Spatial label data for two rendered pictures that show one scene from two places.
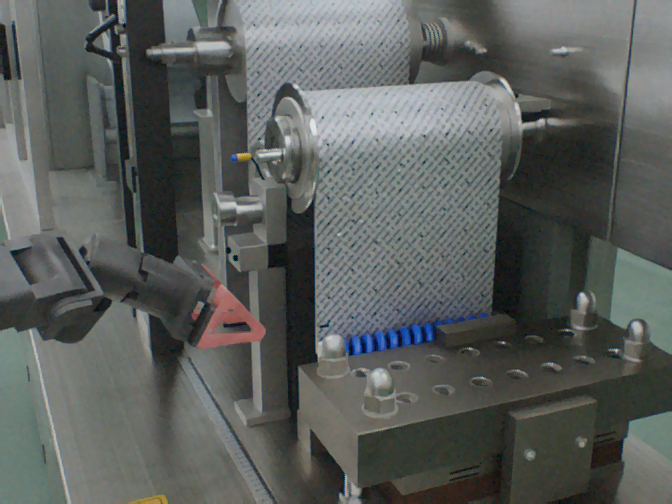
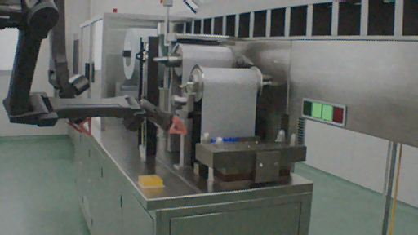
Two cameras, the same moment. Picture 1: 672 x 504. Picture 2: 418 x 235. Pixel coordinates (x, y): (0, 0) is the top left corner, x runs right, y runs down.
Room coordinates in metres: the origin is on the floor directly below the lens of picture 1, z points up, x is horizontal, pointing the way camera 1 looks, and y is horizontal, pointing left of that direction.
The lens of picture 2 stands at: (-0.77, 0.01, 1.36)
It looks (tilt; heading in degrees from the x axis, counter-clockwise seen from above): 9 degrees down; 356
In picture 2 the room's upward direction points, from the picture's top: 3 degrees clockwise
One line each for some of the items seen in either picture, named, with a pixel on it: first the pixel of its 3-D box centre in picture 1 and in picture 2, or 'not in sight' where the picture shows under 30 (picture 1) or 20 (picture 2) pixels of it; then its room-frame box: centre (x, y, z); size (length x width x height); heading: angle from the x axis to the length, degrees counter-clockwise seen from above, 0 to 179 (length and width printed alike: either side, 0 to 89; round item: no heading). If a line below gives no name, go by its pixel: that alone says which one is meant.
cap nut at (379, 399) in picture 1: (380, 389); (219, 143); (0.77, -0.04, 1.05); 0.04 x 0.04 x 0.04
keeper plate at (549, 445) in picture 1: (549, 453); (267, 166); (0.80, -0.22, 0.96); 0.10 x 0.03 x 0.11; 113
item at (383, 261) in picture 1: (408, 265); (229, 119); (0.97, -0.09, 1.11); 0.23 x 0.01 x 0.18; 113
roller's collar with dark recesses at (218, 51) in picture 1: (213, 51); (172, 59); (1.20, 0.16, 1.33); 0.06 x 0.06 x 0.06; 23
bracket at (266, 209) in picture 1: (257, 304); (183, 131); (1.00, 0.10, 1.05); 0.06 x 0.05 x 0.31; 113
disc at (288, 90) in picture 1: (293, 148); (196, 82); (0.98, 0.05, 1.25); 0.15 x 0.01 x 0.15; 23
